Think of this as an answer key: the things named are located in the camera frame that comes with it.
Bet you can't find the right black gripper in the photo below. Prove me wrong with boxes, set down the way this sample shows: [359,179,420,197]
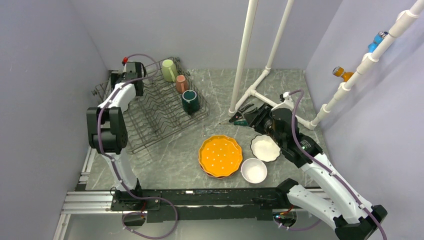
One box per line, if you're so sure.
[244,102,285,148]

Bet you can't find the floral scalloped small plate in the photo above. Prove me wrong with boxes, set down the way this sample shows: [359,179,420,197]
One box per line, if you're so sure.
[250,134,281,163]

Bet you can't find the light green mug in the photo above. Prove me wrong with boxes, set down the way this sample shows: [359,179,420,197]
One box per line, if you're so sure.
[161,59,179,83]

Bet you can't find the grey wire dish rack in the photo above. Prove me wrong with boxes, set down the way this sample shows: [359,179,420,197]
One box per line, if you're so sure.
[94,57,210,154]

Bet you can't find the small red-brown mug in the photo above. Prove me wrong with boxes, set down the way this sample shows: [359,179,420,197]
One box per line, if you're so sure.
[175,74,189,94]

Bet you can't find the white bowl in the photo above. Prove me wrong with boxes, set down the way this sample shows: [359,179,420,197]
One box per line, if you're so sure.
[240,158,268,184]

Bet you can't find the dark green mug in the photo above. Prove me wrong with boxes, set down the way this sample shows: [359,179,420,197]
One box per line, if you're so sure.
[181,89,201,116]

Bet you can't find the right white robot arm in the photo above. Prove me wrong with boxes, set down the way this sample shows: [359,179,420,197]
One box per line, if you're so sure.
[243,103,388,240]

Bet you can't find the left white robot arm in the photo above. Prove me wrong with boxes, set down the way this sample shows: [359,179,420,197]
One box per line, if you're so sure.
[86,61,147,210]

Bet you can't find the yellow polka dot plate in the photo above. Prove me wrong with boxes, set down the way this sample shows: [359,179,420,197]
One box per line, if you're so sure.
[198,135,243,166]

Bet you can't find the red plate under yellow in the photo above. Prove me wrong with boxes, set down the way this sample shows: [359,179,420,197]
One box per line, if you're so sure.
[199,163,241,179]

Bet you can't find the orange clamp on pipe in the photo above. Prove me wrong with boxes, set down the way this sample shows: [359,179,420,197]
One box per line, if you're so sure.
[332,66,354,82]

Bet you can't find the blue clamp on pipe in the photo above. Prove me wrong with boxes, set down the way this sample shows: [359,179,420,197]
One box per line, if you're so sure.
[368,31,389,53]

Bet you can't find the white PVC pipe diagonal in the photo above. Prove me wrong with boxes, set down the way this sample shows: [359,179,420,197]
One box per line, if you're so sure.
[306,0,424,130]

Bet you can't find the black handled pliers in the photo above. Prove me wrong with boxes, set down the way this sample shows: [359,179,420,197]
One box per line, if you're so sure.
[228,103,254,123]

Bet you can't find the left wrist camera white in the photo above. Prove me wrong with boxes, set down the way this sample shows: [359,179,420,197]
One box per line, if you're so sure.
[122,56,134,73]

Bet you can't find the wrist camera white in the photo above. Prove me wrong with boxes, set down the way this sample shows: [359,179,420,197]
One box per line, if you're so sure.
[122,56,134,73]
[271,91,294,111]

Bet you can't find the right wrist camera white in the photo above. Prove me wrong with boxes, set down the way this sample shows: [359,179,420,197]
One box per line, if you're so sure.
[271,91,294,111]

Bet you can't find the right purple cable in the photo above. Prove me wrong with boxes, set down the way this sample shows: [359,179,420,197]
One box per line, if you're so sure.
[272,89,388,240]

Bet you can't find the white PVC pipe frame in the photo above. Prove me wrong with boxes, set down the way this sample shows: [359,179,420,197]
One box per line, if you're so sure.
[227,0,331,117]

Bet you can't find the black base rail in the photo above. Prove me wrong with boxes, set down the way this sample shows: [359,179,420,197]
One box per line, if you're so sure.
[110,187,292,223]

